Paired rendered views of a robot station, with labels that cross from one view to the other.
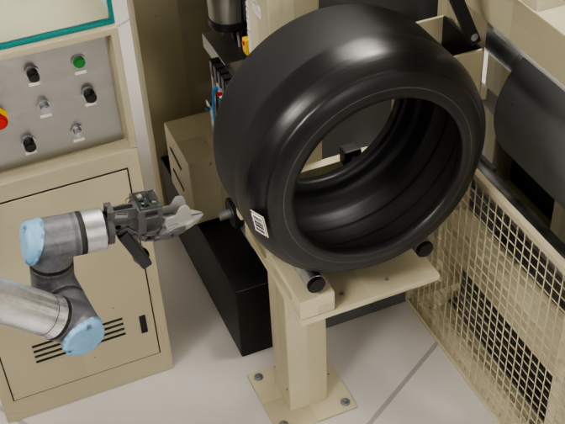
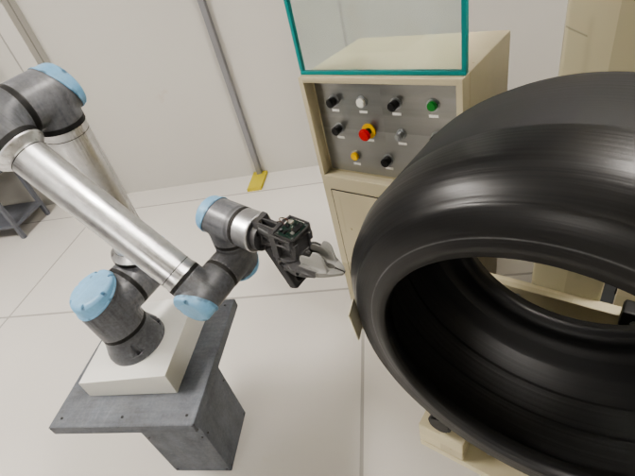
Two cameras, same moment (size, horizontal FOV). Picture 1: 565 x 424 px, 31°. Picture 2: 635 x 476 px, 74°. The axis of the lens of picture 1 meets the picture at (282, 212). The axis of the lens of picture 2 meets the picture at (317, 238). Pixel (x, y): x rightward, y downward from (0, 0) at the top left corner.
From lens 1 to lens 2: 1.65 m
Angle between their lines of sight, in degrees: 50
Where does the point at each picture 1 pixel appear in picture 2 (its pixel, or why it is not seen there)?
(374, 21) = not seen: outside the picture
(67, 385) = not seen: hidden behind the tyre
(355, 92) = (489, 218)
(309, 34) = (524, 99)
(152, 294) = not seen: hidden behind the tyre
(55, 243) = (209, 223)
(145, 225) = (277, 249)
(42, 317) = (152, 271)
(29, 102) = (391, 127)
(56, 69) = (414, 107)
